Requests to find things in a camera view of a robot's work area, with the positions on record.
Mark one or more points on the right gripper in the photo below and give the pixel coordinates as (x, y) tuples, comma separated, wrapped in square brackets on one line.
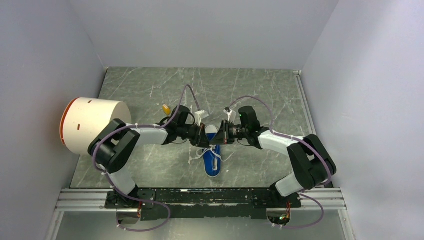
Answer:
[(223, 137)]

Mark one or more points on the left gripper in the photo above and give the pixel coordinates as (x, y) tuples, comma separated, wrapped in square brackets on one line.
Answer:
[(200, 139)]

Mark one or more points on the white shoelace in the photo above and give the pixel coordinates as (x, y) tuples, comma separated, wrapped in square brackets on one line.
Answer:
[(198, 156)]

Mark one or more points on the blue canvas sneaker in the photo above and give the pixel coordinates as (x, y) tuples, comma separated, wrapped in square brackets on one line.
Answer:
[(212, 156)]

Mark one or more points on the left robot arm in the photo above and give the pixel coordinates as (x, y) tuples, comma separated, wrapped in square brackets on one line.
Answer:
[(112, 148)]

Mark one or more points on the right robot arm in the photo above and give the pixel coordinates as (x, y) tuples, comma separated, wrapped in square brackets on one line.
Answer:
[(311, 163)]

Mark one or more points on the small yellow block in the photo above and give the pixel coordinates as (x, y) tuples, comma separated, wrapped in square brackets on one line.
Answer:
[(166, 109)]

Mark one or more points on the white orange cylindrical bucket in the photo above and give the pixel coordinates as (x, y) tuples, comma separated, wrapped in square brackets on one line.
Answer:
[(84, 118)]

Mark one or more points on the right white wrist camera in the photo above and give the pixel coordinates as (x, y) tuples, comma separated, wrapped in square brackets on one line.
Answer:
[(231, 114)]

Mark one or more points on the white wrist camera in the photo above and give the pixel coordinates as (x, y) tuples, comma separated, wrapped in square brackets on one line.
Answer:
[(199, 116), (231, 114)]

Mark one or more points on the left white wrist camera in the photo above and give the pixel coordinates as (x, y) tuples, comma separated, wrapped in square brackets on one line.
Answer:
[(199, 116)]

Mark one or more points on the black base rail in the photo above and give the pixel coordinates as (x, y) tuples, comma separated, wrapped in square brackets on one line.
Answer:
[(197, 203)]

